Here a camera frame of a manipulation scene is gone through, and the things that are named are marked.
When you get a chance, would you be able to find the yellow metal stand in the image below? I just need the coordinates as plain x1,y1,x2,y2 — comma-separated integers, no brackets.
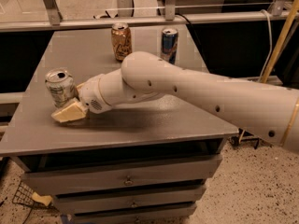
260,0,299,83

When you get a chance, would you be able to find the black cable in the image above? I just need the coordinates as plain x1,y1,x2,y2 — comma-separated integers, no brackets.
176,12,204,54

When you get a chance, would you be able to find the black wire basket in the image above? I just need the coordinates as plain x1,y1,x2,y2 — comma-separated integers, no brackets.
12,181,46,209

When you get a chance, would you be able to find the orange soda can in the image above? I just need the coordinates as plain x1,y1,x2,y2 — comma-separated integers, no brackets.
111,22,133,62

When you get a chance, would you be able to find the white green 7up can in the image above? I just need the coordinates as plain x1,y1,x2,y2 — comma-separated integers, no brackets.
45,68,78,108

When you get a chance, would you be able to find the top drawer knob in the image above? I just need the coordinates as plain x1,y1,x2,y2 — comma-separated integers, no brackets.
124,176,134,186

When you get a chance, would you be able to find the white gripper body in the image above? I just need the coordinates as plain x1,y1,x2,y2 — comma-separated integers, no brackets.
78,74,112,114

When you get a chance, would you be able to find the metal guard rail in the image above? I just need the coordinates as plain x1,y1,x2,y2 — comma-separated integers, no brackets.
0,0,295,32

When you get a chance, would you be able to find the grey drawer cabinet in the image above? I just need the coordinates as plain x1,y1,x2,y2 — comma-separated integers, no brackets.
0,29,237,224

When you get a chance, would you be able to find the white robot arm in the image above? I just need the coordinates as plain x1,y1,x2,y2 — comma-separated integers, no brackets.
52,51,299,153

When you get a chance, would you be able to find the blue silver redbull can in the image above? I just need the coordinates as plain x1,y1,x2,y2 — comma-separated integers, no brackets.
161,28,178,64

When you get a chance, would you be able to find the white cable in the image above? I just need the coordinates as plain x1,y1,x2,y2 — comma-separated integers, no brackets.
257,8,274,83

